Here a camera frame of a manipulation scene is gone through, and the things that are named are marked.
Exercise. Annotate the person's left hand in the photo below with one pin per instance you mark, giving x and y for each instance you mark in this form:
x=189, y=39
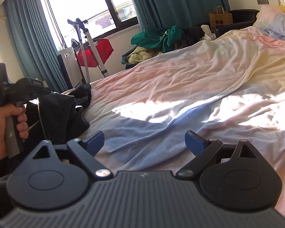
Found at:
x=22, y=127

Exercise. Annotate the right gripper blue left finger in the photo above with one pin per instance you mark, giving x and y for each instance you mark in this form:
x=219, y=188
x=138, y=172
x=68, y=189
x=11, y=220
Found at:
x=82, y=153

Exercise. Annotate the teal curtain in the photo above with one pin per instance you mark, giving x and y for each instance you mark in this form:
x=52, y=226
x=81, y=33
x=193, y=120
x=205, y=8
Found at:
x=32, y=42
x=156, y=14

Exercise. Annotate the brown paper bag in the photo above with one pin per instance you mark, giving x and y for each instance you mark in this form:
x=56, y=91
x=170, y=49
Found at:
x=219, y=18

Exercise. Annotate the black pants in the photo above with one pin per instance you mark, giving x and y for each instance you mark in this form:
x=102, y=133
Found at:
x=58, y=118

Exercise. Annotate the yellow knitted garment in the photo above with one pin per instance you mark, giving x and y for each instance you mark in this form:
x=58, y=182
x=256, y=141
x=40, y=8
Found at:
x=141, y=54

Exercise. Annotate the window with dark frame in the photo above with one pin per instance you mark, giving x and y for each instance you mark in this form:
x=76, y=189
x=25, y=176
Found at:
x=102, y=17

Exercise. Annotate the pastel pillow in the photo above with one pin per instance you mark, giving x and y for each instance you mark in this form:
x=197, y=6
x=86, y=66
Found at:
x=271, y=21

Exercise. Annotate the right teal curtain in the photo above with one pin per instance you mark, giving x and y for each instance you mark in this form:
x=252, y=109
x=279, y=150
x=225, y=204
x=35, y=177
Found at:
x=156, y=14

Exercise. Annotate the white air purifier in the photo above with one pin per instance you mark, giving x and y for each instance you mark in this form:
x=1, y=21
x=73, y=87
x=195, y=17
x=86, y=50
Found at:
x=70, y=68

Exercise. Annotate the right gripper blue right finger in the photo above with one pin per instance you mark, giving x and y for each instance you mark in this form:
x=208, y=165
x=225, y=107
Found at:
x=205, y=152

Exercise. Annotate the grey wall switch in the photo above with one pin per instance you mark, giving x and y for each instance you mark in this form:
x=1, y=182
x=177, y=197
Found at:
x=263, y=2

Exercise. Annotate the pastel bed sheet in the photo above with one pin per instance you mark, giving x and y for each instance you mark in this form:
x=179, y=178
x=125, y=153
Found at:
x=229, y=89

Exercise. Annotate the green garment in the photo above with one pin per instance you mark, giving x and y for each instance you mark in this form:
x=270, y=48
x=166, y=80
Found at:
x=163, y=39

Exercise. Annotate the left teal curtain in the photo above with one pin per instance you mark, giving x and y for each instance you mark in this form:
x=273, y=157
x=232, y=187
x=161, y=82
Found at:
x=32, y=42

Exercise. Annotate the black armchair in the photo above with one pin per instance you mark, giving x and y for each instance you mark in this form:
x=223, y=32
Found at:
x=242, y=18

